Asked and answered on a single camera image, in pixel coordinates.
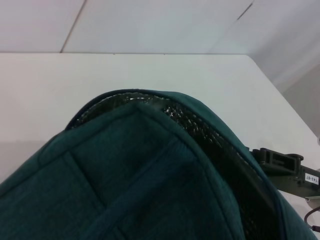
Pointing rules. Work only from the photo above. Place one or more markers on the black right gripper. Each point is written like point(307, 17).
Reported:
point(290, 182)

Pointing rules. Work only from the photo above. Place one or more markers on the dark teal insulated lunch bag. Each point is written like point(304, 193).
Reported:
point(125, 180)

